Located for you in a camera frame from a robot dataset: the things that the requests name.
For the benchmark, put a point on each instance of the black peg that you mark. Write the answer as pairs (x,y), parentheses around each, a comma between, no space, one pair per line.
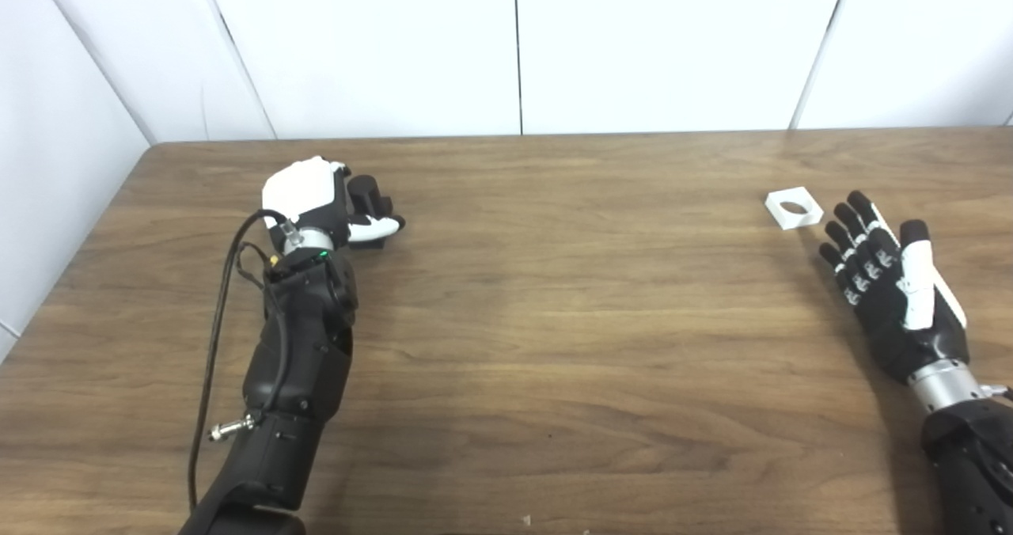
(366,195)

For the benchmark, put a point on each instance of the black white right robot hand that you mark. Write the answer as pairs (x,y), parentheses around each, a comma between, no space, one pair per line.
(910,337)

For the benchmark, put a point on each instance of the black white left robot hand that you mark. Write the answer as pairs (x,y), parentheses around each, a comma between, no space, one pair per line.
(301,187)

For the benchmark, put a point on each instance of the white square piece with hole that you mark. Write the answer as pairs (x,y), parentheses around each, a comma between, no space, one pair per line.
(779,212)

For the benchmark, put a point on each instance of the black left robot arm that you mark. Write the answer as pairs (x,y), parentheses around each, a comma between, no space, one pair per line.
(305,361)

